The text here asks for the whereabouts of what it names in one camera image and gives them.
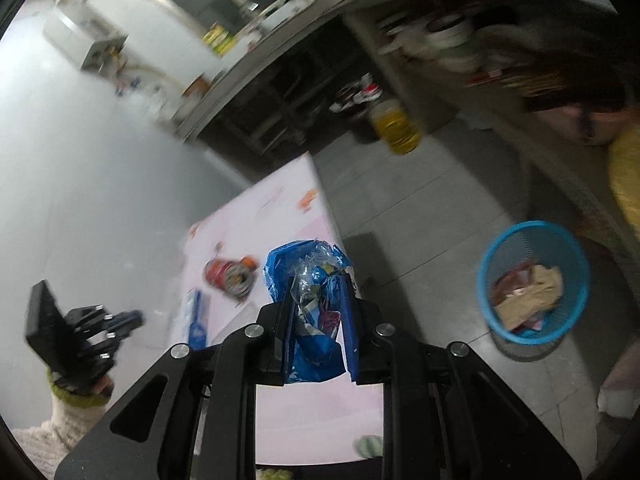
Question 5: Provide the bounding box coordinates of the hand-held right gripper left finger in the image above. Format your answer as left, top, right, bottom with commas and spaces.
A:
55, 275, 298, 480

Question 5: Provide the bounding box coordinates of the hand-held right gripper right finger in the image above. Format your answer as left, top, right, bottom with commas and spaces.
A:
335, 272, 583, 480

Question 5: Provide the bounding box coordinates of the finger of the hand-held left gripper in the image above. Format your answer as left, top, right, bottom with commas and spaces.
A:
82, 331, 132, 368
67, 304, 147, 335

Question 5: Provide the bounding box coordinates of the blue snack bag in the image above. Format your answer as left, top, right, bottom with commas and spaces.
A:
263, 239, 358, 386

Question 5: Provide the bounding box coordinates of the blue and white box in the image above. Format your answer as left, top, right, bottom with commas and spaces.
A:
186, 289, 210, 350

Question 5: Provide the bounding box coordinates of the red printed drink can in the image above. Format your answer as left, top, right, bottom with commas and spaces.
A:
202, 256, 261, 303

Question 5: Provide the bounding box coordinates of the blue plastic mesh basket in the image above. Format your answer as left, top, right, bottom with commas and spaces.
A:
477, 220, 592, 361

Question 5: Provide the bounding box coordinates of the person's left forearm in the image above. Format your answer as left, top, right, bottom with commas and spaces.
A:
12, 367, 113, 478

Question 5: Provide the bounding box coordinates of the green white striped object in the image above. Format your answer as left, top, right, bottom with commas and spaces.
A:
354, 434, 385, 459

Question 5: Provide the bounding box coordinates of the red crumpled wrapper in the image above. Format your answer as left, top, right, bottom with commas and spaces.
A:
492, 260, 536, 306

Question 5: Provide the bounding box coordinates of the brown crumpled paper bag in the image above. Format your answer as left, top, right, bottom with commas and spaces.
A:
495, 264, 563, 331

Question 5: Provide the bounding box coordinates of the yellow cooking oil bottle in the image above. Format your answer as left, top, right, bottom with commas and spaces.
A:
369, 99, 423, 156

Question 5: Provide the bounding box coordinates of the white crumpled paper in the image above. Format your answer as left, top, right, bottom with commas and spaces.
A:
457, 107, 501, 133

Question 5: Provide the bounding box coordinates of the grey kitchen counter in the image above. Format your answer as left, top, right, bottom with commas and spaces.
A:
172, 0, 621, 161

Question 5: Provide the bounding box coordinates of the yellow green box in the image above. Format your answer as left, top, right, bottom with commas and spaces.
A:
202, 24, 236, 57

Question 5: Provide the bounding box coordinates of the white bowl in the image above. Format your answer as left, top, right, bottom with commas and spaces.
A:
424, 15, 482, 73

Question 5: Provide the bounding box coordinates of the white wall-mounted unit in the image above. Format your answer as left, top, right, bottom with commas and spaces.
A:
42, 7, 126, 73

